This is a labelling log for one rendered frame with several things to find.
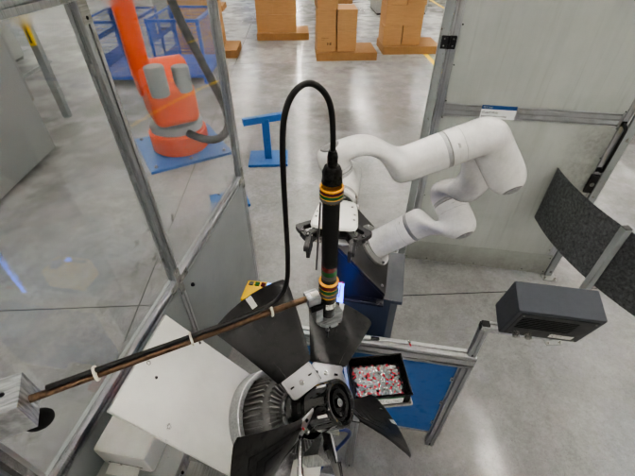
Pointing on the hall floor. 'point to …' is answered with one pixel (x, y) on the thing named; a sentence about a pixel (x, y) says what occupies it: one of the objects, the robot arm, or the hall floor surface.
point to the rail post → (447, 405)
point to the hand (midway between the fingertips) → (329, 251)
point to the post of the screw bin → (351, 444)
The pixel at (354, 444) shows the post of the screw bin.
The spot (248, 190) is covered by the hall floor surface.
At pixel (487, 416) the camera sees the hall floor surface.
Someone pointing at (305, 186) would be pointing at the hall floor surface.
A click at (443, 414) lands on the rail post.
